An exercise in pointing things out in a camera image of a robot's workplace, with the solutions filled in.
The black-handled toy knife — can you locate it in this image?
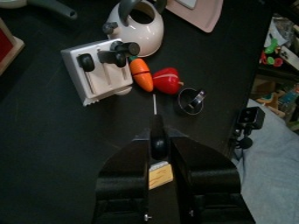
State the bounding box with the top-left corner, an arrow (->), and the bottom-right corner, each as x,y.
96,40 -> 142,81
76,52 -> 98,95

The grey toy pan handle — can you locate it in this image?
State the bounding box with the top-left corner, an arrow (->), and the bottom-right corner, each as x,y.
25,0 -> 79,20

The black-handled paring knife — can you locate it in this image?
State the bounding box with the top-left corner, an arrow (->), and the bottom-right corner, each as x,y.
150,94 -> 172,161

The white toy kettle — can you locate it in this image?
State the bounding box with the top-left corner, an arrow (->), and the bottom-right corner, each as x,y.
102,0 -> 168,58

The pink toy tray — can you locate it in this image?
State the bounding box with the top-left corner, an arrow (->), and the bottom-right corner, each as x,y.
164,0 -> 226,34

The red toy bell pepper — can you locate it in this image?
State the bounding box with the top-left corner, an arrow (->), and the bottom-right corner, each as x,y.
151,66 -> 184,95

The black camera on stand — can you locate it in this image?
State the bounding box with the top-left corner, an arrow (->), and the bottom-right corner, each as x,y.
228,106 -> 267,151

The red wooden toy box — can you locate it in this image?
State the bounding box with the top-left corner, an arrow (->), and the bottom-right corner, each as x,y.
0,17 -> 25,77

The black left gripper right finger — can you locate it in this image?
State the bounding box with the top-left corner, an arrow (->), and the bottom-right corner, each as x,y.
166,126 -> 256,224

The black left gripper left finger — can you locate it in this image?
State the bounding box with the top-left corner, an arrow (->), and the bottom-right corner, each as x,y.
91,128 -> 154,224

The wooden toy block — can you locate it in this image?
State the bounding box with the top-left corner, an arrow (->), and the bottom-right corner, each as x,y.
148,160 -> 175,191

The white toaster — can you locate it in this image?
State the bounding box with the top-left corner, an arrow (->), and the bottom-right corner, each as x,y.
60,38 -> 136,107

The orange toy carrot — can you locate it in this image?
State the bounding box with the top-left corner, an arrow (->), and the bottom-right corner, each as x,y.
128,56 -> 155,93

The shelf with toys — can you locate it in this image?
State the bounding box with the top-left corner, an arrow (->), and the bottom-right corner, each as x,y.
248,12 -> 299,131

